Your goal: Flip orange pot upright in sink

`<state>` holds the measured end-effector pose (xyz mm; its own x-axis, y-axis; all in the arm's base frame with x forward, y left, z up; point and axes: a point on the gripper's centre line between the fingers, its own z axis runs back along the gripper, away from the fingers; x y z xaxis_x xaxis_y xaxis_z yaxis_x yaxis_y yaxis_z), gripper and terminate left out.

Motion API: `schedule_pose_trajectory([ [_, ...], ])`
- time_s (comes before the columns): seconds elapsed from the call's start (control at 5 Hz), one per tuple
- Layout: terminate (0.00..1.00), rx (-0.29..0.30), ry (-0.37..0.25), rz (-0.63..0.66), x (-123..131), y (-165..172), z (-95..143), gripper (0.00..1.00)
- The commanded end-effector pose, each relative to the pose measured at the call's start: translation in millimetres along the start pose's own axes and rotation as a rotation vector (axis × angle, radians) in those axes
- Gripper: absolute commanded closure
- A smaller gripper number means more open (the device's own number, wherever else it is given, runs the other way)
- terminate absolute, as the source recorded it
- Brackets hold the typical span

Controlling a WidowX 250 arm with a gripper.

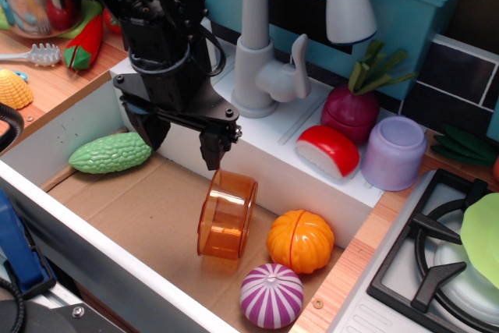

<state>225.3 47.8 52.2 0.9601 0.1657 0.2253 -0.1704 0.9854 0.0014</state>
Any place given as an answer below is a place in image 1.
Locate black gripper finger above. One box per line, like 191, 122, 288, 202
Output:
125, 105, 171, 151
200, 131, 230, 171

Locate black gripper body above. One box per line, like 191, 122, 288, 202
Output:
113, 44, 241, 143

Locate orange transparent plastic pot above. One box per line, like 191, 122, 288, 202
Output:
197, 169, 258, 260

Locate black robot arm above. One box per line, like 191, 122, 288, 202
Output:
102, 0, 241, 170

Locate shiny metal pot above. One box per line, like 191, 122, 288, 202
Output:
1, 0, 83, 38

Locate white toy sink basin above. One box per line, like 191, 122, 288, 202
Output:
0, 16, 385, 333

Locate green toy bitter gourd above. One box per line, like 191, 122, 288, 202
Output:
68, 132, 152, 174

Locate brown cardboard sheet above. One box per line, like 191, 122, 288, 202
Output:
42, 138, 353, 332

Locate grey toy faucet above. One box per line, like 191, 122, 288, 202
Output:
231, 0, 378, 119

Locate red toy chili pepper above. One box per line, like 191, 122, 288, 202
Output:
63, 14, 104, 70

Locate red white toy slice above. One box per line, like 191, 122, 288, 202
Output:
296, 125, 360, 179

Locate white pasta spoon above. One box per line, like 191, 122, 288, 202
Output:
1, 44, 62, 67

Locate orange toy pumpkin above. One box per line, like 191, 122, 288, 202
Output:
266, 209, 335, 274

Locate dark red toy radish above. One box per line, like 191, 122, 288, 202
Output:
320, 40, 416, 145

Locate yellow toy corn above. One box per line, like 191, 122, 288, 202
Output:
1, 69, 34, 109

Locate purple white toy onion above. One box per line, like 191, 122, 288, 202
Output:
239, 263, 304, 330

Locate lilac plastic cup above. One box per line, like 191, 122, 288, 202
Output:
360, 115, 426, 191

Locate blue clamp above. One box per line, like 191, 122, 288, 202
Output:
1, 190, 57, 299

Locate dark green felt leaves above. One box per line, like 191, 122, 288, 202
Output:
430, 123, 498, 166

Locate black stove grate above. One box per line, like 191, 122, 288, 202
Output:
366, 169, 498, 332

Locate black cable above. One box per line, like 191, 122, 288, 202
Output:
0, 101, 25, 154

